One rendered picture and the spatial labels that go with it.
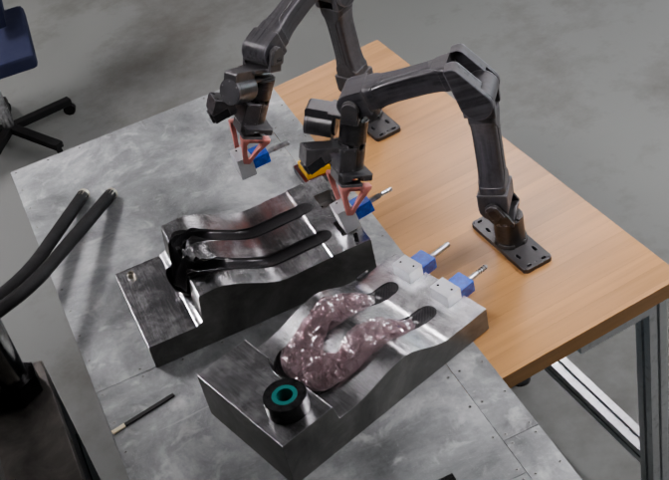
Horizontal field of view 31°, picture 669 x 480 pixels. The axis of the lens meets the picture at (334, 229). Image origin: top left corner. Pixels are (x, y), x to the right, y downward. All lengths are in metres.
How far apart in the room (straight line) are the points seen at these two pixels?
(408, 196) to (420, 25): 2.19
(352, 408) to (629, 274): 0.64
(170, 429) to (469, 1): 2.97
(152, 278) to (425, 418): 0.70
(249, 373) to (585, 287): 0.69
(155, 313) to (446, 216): 0.66
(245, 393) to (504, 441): 0.47
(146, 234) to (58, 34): 2.74
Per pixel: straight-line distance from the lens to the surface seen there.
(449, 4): 4.98
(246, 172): 2.72
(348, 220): 2.51
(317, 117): 2.45
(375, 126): 2.95
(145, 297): 2.58
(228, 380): 2.27
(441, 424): 2.25
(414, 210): 2.70
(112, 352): 2.58
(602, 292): 2.46
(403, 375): 2.27
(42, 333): 3.95
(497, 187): 2.45
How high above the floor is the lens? 2.51
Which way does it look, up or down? 40 degrees down
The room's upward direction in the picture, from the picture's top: 14 degrees counter-clockwise
